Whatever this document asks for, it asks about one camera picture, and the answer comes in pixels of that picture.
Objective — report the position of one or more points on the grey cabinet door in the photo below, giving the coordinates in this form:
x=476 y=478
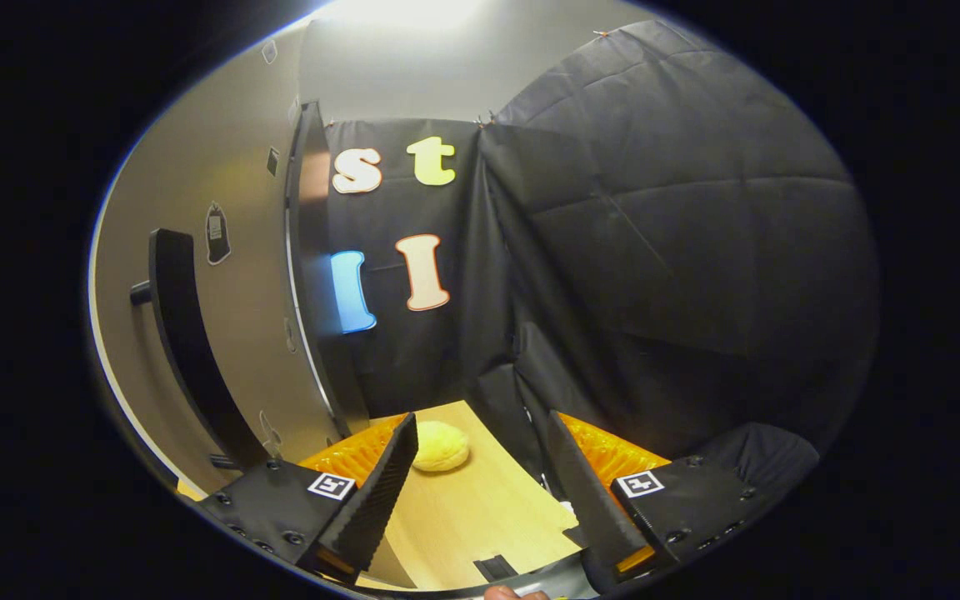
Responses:
x=247 y=275

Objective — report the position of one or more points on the yellow fluffy round sponge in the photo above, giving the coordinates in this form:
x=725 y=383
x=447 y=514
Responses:
x=441 y=447

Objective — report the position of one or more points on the large ceiling light panel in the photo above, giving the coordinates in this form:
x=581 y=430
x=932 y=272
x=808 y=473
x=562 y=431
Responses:
x=405 y=12

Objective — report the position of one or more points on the small black rectangular patch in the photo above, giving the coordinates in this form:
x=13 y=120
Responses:
x=497 y=567

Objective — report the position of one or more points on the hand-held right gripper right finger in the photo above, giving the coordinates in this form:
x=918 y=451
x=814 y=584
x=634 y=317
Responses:
x=588 y=492

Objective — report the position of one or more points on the dark grey cabinet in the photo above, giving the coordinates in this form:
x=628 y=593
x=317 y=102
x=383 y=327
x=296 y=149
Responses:
x=317 y=275

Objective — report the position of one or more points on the black backdrop cloth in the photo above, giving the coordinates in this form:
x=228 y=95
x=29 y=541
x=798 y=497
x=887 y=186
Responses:
x=680 y=250

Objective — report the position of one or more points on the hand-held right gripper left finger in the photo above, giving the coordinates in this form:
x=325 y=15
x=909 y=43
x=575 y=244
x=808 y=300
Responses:
x=380 y=492

